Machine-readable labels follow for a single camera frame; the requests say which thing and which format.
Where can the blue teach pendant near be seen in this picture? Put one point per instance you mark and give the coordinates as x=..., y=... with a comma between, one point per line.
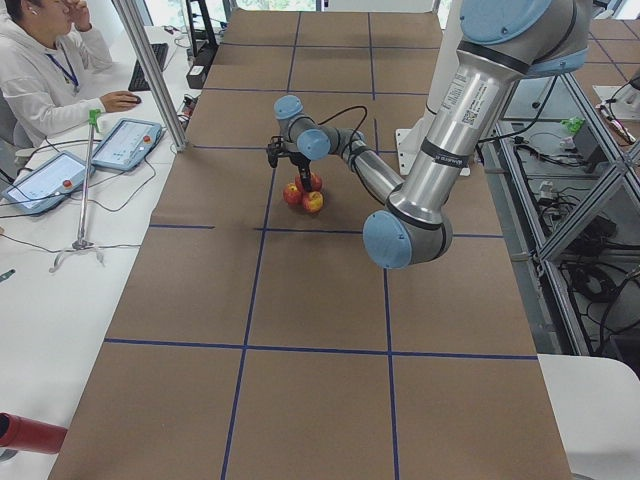
x=48, y=185

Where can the person in white hoodie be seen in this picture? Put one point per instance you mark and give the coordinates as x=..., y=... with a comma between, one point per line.
x=47, y=50

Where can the red yellow apple back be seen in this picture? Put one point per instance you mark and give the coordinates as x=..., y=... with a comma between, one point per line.
x=316, y=183

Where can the red yellow apple left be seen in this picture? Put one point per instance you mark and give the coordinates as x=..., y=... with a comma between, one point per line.
x=292, y=195

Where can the blue teach pendant far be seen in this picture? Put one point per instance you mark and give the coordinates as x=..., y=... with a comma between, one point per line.
x=127, y=144

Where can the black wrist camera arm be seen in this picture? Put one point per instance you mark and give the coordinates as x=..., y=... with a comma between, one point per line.
x=276, y=149

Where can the aluminium frame post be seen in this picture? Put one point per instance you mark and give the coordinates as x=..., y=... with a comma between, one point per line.
x=133, y=24

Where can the red yellow apple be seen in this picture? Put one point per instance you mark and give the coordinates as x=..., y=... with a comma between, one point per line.
x=316, y=183
x=292, y=195
x=312, y=202

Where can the brown paper table cover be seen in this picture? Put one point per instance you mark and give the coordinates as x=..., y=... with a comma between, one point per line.
x=253, y=341

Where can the red cylinder bottle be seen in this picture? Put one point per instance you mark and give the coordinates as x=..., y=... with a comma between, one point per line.
x=25, y=434

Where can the blue teach pendant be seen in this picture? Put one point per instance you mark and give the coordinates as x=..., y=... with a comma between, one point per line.
x=127, y=144
x=48, y=185

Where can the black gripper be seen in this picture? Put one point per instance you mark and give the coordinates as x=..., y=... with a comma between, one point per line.
x=300, y=163

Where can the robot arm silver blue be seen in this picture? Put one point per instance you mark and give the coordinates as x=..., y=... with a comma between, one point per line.
x=502, y=42

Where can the red yellow apple front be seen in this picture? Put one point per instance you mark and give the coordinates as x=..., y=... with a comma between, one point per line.
x=312, y=202

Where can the metal grabber stick green handle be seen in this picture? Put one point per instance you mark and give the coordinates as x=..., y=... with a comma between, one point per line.
x=82, y=245

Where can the black device box on desk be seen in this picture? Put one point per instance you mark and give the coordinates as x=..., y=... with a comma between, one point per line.
x=196, y=77

